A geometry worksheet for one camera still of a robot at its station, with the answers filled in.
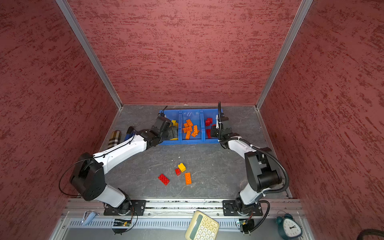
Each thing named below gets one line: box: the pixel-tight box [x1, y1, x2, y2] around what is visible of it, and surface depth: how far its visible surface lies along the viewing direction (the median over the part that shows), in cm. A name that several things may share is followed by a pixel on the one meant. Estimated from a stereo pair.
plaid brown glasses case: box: [108, 130, 122, 149], surface depth 99 cm
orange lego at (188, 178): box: [184, 172, 193, 185], surface depth 85 cm
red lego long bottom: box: [158, 173, 170, 186], surface depth 84 cm
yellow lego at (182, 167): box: [178, 162, 186, 173], surface depth 88 cm
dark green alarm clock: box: [275, 213, 303, 240], surface depth 68 cm
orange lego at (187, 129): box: [183, 126, 193, 133], surface depth 105 cm
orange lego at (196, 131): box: [191, 125, 200, 138], surface depth 102 cm
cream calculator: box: [185, 210, 220, 240], surface depth 69 cm
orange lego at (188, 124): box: [183, 119, 194, 128], surface depth 109 cm
